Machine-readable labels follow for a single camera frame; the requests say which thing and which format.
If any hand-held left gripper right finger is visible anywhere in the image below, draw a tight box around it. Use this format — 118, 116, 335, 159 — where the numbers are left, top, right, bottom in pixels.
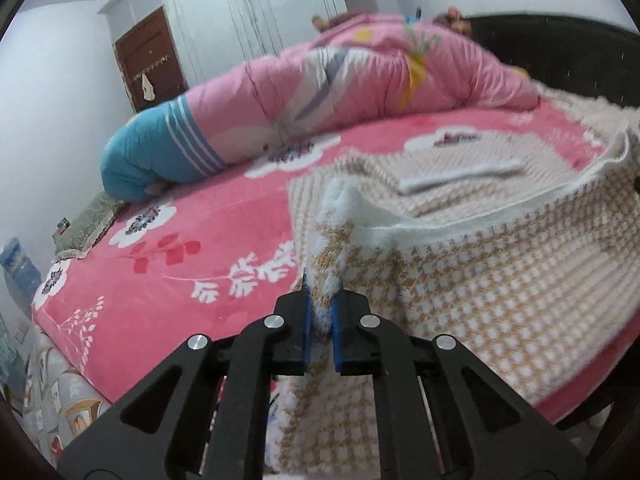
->
331, 286, 587, 480

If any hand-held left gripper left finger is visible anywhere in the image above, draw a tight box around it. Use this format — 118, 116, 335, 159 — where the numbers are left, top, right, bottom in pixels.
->
56, 269, 314, 480

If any beige white checkered knit cardigan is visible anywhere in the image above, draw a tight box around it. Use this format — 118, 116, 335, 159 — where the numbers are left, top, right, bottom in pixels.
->
269, 82, 640, 480

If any pink floral blanket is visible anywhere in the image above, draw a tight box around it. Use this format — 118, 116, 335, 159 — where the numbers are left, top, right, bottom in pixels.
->
31, 102, 640, 425

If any grey-green patterned pillow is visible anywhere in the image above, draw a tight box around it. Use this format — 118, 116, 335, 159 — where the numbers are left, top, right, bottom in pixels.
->
51, 191, 127, 262

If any grey patterned bedsheet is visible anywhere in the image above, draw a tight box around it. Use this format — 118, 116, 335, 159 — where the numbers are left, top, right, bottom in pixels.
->
12, 329, 117, 463

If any pink quilt with blue end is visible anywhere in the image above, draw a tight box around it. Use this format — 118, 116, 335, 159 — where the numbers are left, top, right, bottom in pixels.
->
99, 11, 545, 204

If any blue packet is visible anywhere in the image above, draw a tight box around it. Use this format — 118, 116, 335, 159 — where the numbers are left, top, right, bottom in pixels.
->
0, 241, 42, 305

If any teal patterned cloth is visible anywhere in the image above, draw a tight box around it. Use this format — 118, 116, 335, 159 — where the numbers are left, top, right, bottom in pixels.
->
0, 310, 23, 388

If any brown fuzzy object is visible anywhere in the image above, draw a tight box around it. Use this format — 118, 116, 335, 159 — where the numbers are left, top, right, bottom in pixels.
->
311, 13, 347, 32
434, 6, 474, 36

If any white wardrobe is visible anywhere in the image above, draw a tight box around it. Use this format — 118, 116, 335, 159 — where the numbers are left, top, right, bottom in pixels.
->
156, 0, 349, 95

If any brown wooden door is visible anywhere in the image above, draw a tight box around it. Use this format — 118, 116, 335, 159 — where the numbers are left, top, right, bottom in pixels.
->
113, 6, 189, 114

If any dark headboard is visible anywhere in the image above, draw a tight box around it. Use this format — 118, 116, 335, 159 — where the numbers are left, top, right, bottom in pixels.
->
462, 9, 640, 113

